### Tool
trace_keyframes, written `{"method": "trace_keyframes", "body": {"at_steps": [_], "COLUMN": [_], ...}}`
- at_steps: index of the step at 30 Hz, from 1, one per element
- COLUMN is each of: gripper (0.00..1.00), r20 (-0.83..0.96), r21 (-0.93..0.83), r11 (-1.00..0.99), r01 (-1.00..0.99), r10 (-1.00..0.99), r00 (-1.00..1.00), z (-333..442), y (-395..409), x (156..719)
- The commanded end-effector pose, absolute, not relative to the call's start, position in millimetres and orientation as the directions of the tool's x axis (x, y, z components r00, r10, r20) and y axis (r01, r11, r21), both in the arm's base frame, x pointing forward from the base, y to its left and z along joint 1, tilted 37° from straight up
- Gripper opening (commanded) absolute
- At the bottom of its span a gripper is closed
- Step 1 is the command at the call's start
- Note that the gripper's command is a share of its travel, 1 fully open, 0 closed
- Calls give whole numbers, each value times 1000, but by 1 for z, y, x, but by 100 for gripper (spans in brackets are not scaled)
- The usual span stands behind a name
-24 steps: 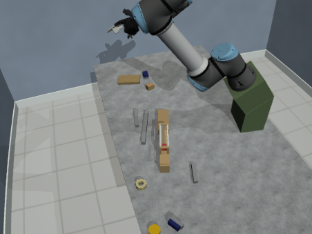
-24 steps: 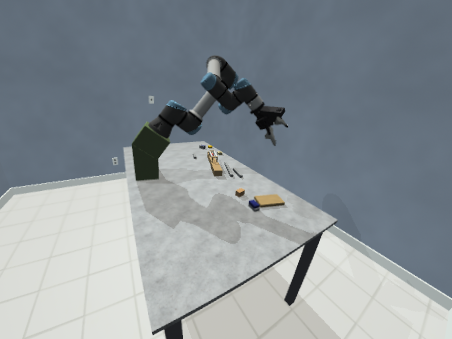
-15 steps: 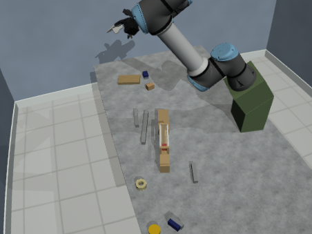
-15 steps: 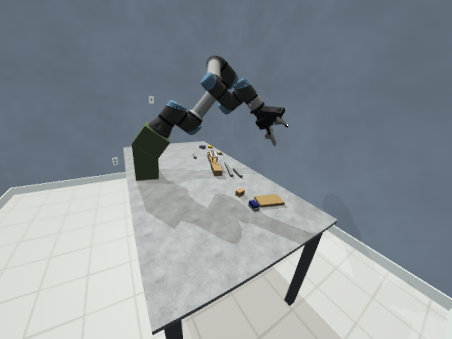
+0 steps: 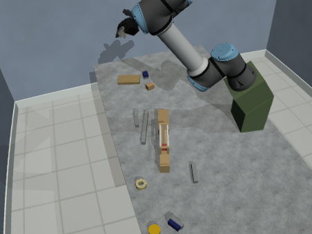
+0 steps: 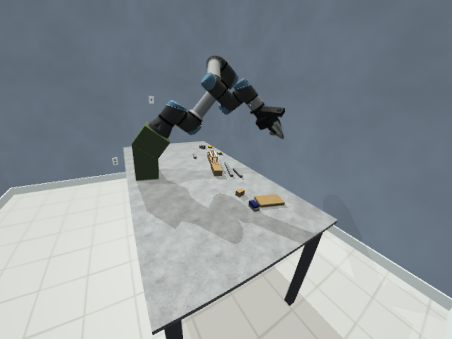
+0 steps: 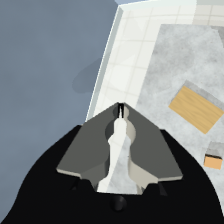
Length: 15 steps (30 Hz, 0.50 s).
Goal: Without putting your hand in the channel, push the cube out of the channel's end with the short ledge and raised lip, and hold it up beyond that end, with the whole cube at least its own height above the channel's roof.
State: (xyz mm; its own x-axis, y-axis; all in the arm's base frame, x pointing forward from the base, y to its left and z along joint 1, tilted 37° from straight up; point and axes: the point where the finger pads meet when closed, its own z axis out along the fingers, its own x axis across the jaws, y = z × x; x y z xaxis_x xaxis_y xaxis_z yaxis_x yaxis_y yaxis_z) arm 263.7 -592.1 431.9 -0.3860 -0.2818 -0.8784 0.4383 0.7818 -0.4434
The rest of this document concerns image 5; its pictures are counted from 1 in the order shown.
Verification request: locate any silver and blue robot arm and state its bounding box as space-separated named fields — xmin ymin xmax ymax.
xmin=123 ymin=0 xmax=257 ymax=92

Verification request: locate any yellow cylinder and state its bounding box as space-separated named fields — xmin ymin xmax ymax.
xmin=148 ymin=224 xmax=160 ymax=234

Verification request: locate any beige roll of masking tape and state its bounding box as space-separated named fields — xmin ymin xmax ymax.
xmin=135 ymin=179 xmax=146 ymax=191

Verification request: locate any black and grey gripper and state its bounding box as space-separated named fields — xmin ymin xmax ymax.
xmin=115 ymin=17 xmax=139 ymax=39

